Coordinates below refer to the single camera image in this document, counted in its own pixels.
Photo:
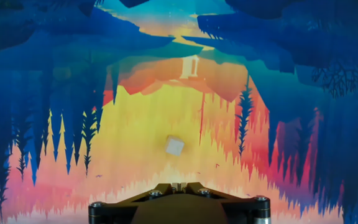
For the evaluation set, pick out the small pale wooden block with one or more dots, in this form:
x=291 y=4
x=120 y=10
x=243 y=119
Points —
x=175 y=146

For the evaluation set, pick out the colourful landscape print mat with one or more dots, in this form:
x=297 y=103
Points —
x=135 y=124

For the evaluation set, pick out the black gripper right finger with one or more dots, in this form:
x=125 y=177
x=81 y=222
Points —
x=197 y=188

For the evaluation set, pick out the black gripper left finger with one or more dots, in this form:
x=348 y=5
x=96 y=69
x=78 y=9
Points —
x=163 y=188

